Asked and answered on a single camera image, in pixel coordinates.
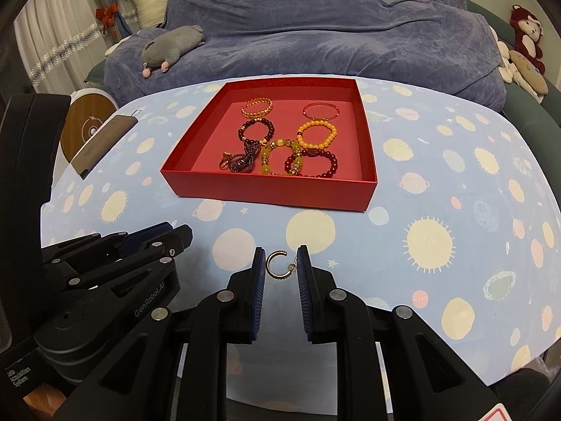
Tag green jade bead bracelet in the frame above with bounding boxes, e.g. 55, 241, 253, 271
259, 138, 304, 176

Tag gold thin bangle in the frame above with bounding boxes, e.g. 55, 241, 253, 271
302, 102, 340, 121

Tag blue planet print tablecloth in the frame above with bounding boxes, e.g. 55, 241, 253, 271
41, 79, 560, 383

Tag brown leather phone case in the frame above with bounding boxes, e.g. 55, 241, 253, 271
70, 114, 138, 179

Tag green sofa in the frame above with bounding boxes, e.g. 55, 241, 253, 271
457, 0, 560, 207

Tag beige cookie plush pillow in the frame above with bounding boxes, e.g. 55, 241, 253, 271
510, 51, 549, 95

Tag round wooden white device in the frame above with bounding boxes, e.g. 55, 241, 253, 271
57, 87, 117, 167

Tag purple garnet bead strand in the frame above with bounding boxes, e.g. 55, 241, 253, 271
225, 140, 262, 174

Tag grey mouse plush toy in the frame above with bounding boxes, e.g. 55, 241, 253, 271
141, 26, 204, 79

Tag red bow curtain tie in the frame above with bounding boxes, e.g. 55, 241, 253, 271
95, 3, 118, 39

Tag red monkey plush toy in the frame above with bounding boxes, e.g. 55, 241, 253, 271
510, 5, 545, 75

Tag gold chain cuff bracelet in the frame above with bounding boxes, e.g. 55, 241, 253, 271
241, 96, 275, 120

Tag red cardboard box tray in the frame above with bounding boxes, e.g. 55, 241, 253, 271
161, 76, 378, 212

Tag blue-grey velvet blanket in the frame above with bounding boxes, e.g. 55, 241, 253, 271
104, 0, 507, 110

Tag dark red bead bracelet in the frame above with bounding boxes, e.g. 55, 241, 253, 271
283, 148, 340, 180

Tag small gold hoop earring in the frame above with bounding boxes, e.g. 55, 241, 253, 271
265, 250, 297, 280

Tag yellow amber bead bracelet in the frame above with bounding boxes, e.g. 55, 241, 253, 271
296, 120, 340, 151

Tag white curtain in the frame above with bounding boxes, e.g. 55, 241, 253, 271
13, 0, 110, 95

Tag dark bead bracelet gold charm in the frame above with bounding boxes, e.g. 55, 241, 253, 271
238, 118, 275, 146

